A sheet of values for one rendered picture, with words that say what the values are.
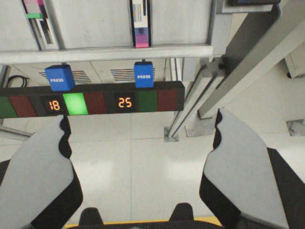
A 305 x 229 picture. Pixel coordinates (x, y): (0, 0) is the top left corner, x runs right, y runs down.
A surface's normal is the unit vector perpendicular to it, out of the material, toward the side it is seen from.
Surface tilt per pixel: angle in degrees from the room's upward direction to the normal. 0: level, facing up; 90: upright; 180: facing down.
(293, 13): 90
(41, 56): 48
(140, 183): 0
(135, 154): 0
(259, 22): 90
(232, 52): 90
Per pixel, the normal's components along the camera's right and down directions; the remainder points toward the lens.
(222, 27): 0.04, 0.50
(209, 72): 0.00, -0.30
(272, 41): -0.99, 0.12
